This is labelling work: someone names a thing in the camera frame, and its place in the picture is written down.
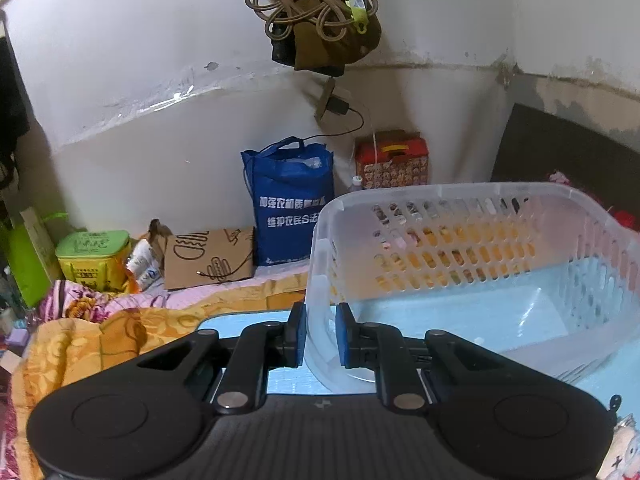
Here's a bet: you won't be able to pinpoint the translucent plastic basket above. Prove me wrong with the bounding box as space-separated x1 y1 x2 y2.
305 182 639 392

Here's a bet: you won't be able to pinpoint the white plush toy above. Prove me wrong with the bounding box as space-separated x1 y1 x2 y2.
597 394 640 480

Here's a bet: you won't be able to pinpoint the brown paper bag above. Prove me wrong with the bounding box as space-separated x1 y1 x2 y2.
148 219 255 290

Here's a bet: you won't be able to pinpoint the white tubes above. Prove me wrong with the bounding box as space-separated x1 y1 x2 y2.
126 238 162 292

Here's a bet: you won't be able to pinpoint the blue non-woven bag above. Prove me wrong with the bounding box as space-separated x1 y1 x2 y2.
241 136 335 266

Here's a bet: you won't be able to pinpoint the orange floral blanket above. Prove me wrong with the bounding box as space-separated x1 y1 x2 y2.
1 266 308 479

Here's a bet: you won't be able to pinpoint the green lidded yellow box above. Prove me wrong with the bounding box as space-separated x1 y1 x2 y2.
55 230 131 292

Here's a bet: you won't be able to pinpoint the red gift box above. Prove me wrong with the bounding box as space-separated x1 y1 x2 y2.
355 130 430 190

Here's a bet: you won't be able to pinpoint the blue foam mat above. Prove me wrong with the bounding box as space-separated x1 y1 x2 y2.
352 262 639 417

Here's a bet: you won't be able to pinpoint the green paper bag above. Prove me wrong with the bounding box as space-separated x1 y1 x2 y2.
6 207 63 308

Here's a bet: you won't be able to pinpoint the dark wooden headboard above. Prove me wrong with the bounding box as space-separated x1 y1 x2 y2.
491 104 639 231

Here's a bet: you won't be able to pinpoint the brown hanging bag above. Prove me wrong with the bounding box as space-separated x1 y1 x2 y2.
269 0 384 79

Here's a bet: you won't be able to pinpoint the hanging dark clothes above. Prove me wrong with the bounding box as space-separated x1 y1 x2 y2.
0 36 29 194

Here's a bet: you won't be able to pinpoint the black charger with cable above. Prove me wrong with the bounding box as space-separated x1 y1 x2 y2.
303 98 366 142

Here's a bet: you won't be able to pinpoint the coiled tan rope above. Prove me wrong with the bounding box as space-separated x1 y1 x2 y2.
243 0 377 44

